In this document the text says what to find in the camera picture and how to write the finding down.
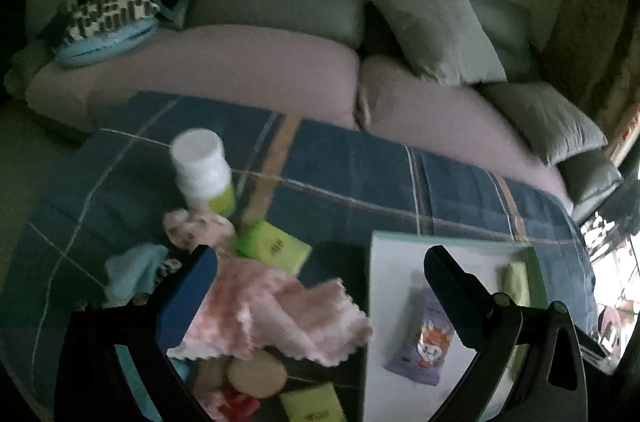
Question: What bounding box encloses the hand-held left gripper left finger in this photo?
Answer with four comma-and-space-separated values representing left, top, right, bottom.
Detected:
54, 245, 221, 422

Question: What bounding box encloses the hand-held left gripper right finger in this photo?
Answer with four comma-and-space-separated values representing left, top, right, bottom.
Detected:
422, 245, 589, 422

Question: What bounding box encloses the leopard print scrunchie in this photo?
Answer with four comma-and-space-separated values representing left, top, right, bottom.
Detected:
157, 257, 183, 288

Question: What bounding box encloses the light blue cloth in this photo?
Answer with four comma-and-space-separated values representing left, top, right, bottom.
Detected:
103, 243, 168, 308

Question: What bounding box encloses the white box with teal rim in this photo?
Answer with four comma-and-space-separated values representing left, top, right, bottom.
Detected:
361, 231, 551, 422

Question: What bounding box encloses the pale pink scrunchie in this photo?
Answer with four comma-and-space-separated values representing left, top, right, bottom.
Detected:
163, 208, 236, 253

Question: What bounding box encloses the pink fluffy towel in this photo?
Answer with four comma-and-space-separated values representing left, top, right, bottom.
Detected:
167, 252, 375, 365

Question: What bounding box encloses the large green tissue pack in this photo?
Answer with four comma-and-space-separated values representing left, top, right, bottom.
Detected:
236, 219, 313, 277

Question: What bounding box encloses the purple cartoon wipes packet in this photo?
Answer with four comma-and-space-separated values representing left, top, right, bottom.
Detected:
384, 285, 456, 387

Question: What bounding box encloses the small green tissue pack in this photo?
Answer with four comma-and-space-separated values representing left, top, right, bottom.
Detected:
279, 383, 347, 422
502, 261, 532, 373

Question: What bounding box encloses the teal cloth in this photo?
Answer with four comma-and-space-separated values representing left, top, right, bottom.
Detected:
112, 342, 166, 420

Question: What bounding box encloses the beige tape roll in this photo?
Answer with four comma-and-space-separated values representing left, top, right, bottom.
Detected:
227, 349, 287, 399

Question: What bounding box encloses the red and pink scrunchie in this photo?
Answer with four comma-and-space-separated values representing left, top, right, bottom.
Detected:
207, 389, 261, 422

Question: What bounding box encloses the white plastic bottle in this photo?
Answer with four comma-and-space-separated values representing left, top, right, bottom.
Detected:
170, 128, 236, 218

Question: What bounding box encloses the blue plaid blanket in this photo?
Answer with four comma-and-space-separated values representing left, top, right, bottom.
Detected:
0, 91, 598, 422

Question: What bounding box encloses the flat grey cushion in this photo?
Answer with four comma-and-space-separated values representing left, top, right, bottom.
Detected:
477, 81, 608, 165

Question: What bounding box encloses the grey and pink sofa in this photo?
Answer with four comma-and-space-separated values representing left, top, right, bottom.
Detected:
5, 0, 626, 223

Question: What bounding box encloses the large grey cushion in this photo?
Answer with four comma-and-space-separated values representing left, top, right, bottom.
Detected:
372, 0, 508, 86

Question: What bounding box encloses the leopard print blue bag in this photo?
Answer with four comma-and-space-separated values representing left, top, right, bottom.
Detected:
52, 0, 161, 68

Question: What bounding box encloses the beige curtain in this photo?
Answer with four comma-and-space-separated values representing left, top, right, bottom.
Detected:
542, 0, 640, 143

